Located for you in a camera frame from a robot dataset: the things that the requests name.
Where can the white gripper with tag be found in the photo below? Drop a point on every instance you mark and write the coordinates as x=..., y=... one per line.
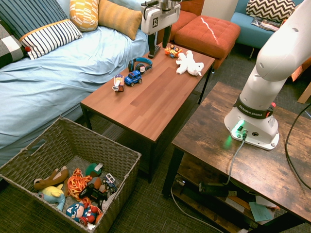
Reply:
x=158, y=20

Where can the white stuffed animal toy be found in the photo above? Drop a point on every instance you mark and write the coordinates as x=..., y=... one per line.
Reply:
x=188, y=64

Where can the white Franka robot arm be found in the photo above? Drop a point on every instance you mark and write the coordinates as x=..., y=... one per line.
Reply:
x=257, y=92

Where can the orange toy robot vehicle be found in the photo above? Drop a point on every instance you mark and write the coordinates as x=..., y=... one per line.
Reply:
x=173, y=51

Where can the blue toy car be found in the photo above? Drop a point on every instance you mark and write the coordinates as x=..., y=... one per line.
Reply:
x=133, y=78

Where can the red and white toy truck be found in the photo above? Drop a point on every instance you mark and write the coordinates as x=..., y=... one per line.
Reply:
x=118, y=83

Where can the grey wicker basket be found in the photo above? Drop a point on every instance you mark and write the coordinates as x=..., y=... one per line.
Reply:
x=73, y=143

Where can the green plush toy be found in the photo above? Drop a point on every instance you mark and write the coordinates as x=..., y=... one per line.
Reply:
x=92, y=170

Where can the blue and white toy truck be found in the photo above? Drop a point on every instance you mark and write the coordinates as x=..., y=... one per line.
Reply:
x=109, y=182

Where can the brown toy football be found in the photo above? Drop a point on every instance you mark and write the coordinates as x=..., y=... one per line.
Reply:
x=97, y=183

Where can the brown stuffed animal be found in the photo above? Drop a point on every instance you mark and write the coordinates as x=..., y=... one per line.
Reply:
x=51, y=179

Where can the yellow and blue plush toy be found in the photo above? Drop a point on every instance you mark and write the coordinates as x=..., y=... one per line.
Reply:
x=52, y=194

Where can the Captain America plush toy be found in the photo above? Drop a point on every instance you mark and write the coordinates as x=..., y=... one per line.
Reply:
x=77, y=211

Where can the black remote control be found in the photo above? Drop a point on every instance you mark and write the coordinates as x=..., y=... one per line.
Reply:
x=157, y=50

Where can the blue and black headphones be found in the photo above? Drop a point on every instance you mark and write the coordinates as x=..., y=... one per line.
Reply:
x=136, y=62

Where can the red armchair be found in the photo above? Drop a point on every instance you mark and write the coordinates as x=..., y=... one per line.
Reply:
x=187, y=15

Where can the orange rectangular pillow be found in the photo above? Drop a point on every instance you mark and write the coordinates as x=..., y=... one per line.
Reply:
x=119, y=18

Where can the red tufted ottoman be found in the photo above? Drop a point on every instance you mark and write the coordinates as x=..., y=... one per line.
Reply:
x=206, y=34

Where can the reddish wood coffee table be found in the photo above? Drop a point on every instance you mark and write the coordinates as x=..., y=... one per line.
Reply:
x=155, y=102

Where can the yellow patterned pillow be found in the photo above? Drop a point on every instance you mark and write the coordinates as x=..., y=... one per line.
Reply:
x=83, y=14

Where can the teal sofa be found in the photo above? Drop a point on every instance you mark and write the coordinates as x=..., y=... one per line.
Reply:
x=247, y=34

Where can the sofa with light blue sheet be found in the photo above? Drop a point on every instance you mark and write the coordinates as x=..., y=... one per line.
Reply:
x=60, y=80

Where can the magazines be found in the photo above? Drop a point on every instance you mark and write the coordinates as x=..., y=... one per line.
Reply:
x=266, y=24

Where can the white striped pillow orange trim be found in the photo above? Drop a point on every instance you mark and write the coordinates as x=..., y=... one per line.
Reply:
x=51, y=36

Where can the black white chevron pillow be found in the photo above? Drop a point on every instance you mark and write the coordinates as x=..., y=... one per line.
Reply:
x=269, y=8

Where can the navy striped large pillow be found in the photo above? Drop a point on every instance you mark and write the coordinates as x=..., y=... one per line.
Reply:
x=31, y=14

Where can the black and white checkered pillow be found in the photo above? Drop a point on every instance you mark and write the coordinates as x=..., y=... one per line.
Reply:
x=9, y=48

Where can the light wooden furniture piece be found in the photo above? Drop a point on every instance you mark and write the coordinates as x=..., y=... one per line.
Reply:
x=306, y=94

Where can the black power strip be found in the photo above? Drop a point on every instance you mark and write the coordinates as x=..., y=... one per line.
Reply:
x=213, y=188

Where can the rustic brown side table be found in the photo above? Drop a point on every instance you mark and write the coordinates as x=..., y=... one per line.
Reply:
x=255, y=167

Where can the orange flame pattern plush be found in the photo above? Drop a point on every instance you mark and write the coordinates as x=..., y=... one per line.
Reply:
x=76, y=183

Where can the black game controller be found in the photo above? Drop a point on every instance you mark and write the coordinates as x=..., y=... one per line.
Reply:
x=93, y=194

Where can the teal paper sheet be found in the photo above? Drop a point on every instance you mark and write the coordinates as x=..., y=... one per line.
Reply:
x=261, y=211

